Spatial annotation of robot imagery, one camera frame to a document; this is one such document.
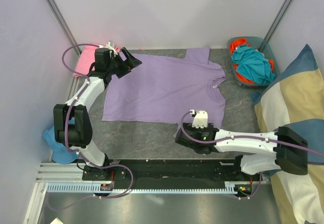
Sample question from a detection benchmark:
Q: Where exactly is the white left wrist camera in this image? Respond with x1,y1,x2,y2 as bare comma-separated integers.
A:
101,40,120,57

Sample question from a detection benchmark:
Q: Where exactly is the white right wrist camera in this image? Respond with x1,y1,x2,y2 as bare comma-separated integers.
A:
190,110,208,128

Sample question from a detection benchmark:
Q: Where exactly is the blue beige checked pillow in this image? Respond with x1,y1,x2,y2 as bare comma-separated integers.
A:
252,44,323,223

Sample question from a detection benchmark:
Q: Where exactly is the right aluminium frame post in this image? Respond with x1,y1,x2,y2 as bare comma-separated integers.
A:
264,0,293,42

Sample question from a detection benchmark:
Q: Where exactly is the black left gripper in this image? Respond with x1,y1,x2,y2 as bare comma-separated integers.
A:
107,48,142,79

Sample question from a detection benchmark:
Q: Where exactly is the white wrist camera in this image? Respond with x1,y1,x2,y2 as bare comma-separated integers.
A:
190,110,208,128
101,40,120,57

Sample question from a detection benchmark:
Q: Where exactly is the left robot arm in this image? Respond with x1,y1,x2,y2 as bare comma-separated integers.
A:
53,46,142,181

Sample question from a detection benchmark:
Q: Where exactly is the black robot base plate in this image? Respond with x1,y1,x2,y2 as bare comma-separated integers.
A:
82,159,261,189

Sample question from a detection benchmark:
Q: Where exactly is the blue bucket hat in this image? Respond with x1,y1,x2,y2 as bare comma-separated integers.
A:
43,125,78,164

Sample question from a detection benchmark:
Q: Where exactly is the purple t shirt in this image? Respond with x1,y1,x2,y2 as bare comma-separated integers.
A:
102,47,226,128

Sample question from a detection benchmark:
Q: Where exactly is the teal t shirt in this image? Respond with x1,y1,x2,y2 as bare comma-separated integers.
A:
231,44,276,87

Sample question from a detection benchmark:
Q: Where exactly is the left aluminium frame post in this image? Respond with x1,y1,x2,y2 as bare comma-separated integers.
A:
45,0,77,46

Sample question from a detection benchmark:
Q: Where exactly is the folded pink t shirt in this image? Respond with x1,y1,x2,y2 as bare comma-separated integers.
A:
72,42,121,79

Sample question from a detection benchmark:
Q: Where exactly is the teal laundry basket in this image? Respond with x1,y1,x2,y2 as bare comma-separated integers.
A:
227,36,280,88

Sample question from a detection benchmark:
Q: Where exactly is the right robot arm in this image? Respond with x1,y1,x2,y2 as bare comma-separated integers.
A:
175,123,308,181

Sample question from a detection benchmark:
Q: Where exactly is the light blue cable duct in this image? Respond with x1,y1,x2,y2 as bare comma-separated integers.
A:
47,183,251,194

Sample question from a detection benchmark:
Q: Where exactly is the aluminium frame post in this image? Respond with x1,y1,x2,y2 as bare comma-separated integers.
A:
264,0,293,42
45,0,77,46

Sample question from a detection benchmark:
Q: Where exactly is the orange t shirt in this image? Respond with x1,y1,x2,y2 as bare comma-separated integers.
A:
229,38,275,83

